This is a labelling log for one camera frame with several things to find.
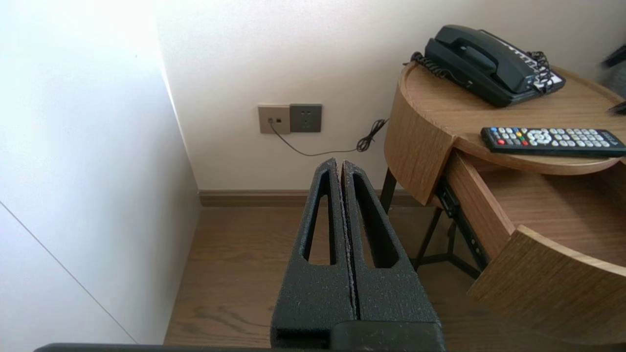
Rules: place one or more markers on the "beige wall outlet plate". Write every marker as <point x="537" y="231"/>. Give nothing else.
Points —
<point x="274" y="119"/>

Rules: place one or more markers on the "round wooden side table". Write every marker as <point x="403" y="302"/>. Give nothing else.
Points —
<point x="440" y="107"/>

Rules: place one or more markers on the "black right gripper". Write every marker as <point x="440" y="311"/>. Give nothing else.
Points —
<point x="618" y="57"/>

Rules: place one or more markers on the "black desk telephone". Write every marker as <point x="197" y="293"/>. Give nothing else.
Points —
<point x="489" y="68"/>

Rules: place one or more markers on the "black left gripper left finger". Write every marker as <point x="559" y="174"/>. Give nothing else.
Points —
<point x="313" y="298"/>

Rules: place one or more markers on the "black wall outlet plate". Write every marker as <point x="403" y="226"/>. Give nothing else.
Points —
<point x="305" y="118"/>

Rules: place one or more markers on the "black TV remote control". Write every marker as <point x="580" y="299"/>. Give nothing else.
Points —
<point x="552" y="142"/>

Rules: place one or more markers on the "brown wooden baseboard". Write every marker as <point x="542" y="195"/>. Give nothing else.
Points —
<point x="269" y="198"/>

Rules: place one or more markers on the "round wooden bedside table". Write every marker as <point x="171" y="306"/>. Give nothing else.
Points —
<point x="552" y="288"/>

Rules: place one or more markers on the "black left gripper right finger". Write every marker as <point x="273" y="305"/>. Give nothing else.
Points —
<point x="396" y="298"/>

